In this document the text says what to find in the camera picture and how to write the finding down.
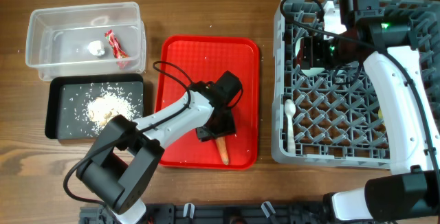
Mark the orange carrot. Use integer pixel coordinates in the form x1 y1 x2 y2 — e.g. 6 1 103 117
215 137 230 165

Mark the white plastic spoon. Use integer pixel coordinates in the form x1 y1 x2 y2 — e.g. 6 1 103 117
284 99 296 153

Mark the red snack wrapper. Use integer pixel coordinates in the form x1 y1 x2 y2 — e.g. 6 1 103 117
104 30 129 69

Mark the white tissue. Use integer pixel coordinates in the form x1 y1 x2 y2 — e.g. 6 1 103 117
87 41 105 57

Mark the light blue plate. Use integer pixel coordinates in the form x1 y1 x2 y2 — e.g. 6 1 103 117
294 36 326 77

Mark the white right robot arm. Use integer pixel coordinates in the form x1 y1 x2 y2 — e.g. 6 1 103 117
296 0 439 222

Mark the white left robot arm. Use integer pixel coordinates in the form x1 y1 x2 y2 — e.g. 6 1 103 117
75 71 243 223

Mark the grey plastic dishwasher rack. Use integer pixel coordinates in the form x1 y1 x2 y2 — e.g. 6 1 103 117
272 0 439 170

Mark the clear plastic waste bin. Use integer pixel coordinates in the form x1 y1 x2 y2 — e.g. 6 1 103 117
25 2 147 81

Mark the red plastic serving tray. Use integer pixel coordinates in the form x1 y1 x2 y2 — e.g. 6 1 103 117
160 35 260 170

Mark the pile of rice and peanuts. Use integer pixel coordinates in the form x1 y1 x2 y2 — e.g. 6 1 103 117
68 82 144 137

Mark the black rectangular tray bin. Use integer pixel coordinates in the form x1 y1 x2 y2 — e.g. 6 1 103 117
45 74 144 140

